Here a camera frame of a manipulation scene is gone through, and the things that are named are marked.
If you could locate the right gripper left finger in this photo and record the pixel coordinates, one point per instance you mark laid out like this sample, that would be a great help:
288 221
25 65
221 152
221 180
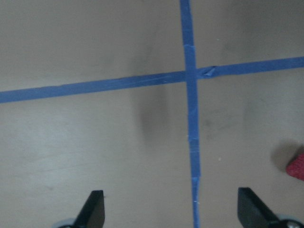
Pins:
92 214

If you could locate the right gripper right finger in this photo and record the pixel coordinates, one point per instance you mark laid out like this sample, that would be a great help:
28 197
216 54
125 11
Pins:
252 212

